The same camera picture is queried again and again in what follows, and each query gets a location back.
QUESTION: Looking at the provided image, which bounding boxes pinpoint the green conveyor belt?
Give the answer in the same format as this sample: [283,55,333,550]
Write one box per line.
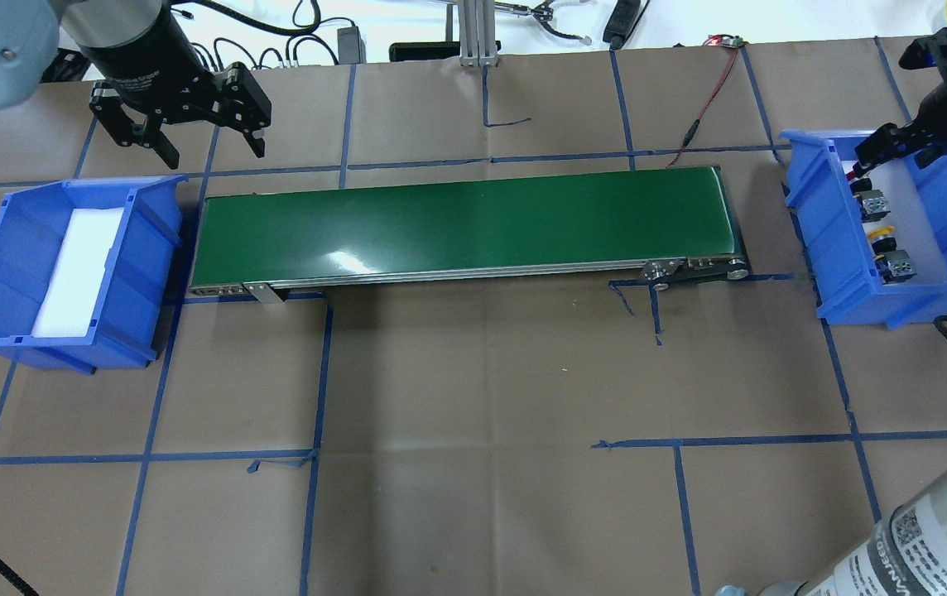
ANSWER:
[189,166,752,301]

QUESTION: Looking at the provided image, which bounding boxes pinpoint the yellow push button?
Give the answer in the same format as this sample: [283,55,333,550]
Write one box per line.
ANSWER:
[866,225,917,286]

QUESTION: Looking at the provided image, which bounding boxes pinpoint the red and black wires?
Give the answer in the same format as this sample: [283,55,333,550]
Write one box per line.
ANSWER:
[664,35,746,171]

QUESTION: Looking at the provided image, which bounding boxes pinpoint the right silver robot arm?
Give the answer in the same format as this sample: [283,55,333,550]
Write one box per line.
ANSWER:
[763,27,947,595]

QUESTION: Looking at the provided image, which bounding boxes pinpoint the aluminium profile post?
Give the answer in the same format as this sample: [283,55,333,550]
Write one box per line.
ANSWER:
[455,0,498,67]

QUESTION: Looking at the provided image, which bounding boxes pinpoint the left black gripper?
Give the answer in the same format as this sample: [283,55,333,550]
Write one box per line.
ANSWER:
[89,17,272,170]

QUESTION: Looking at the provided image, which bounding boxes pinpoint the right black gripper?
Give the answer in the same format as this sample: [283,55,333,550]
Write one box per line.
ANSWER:
[854,29,947,171]

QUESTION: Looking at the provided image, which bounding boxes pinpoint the blue bin with buttons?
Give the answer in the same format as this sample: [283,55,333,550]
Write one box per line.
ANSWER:
[0,175,185,374]

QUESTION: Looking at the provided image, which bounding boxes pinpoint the white foam pad destination bin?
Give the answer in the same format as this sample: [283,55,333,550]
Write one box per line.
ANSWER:
[851,160,947,284]

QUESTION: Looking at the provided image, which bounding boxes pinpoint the red push button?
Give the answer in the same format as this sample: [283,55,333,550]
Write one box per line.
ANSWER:
[848,172,892,224]

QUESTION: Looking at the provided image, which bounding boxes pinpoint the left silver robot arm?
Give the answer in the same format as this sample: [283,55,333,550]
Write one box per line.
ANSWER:
[0,1,272,169]

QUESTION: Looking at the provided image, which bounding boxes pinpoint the blue empty destination bin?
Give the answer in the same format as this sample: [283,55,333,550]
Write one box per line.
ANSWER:
[783,131,947,329]

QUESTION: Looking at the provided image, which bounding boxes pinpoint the white foam pad source bin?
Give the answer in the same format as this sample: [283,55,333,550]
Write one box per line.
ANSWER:
[31,207,124,339]

